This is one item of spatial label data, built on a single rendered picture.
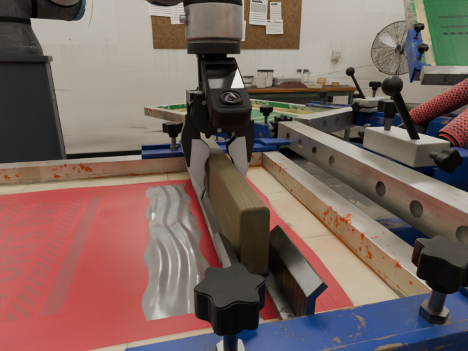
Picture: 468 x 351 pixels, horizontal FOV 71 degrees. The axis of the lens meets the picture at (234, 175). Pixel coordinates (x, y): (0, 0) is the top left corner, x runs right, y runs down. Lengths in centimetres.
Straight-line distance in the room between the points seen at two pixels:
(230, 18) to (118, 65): 384
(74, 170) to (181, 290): 44
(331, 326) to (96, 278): 26
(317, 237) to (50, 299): 33
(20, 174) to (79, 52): 359
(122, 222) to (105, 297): 17
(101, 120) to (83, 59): 70
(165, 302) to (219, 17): 33
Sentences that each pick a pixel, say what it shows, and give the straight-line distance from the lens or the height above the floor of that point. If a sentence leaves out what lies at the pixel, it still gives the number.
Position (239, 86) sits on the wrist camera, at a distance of 40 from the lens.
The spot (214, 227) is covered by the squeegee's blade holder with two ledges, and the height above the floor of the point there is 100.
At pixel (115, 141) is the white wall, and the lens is 437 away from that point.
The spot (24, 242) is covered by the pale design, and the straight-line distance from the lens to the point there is 54.
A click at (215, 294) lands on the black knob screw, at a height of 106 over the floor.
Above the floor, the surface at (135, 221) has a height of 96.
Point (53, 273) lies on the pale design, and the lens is 45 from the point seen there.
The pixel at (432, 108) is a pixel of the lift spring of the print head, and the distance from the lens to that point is 98.
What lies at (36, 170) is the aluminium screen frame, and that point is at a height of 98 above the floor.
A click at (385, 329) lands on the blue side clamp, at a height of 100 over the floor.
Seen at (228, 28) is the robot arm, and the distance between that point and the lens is 44.
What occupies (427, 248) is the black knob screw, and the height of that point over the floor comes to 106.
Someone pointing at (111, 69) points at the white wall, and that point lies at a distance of 427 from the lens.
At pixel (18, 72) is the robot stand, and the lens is 114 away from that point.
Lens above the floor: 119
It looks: 19 degrees down
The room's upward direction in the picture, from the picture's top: straight up
